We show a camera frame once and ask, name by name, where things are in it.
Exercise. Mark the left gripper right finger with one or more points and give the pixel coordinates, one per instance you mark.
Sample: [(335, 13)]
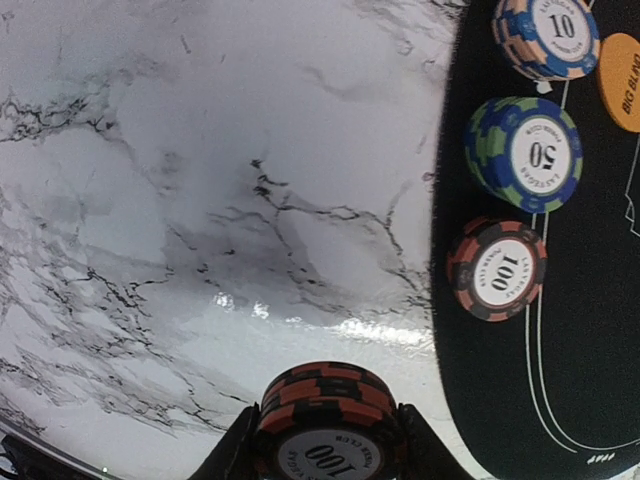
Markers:
[(427, 456)]

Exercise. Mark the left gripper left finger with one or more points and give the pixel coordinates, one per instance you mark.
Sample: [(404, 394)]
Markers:
[(232, 457)]

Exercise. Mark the red poker chip stack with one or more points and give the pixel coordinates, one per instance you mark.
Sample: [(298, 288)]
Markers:
[(328, 420)]

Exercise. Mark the green chip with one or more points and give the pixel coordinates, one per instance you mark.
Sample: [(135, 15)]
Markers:
[(526, 151)]

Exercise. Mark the grey chip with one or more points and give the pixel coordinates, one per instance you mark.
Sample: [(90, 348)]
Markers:
[(547, 40)]

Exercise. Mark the orange big blind button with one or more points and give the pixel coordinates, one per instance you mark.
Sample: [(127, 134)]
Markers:
[(618, 79)]

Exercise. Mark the round black poker mat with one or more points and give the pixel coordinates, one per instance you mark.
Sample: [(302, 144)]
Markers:
[(554, 392)]

